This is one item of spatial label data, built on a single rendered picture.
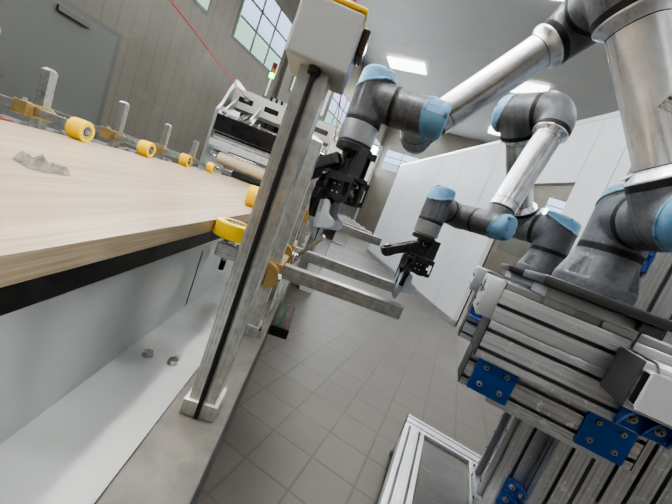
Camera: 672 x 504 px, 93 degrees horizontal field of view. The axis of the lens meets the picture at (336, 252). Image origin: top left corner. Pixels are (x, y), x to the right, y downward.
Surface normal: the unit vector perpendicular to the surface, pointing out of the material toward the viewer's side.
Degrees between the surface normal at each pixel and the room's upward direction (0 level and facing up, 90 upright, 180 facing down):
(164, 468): 0
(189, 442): 0
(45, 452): 0
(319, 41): 90
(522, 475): 90
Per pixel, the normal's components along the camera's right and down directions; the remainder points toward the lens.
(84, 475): 0.35, -0.93
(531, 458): -0.37, 0.00
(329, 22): 0.04, 0.16
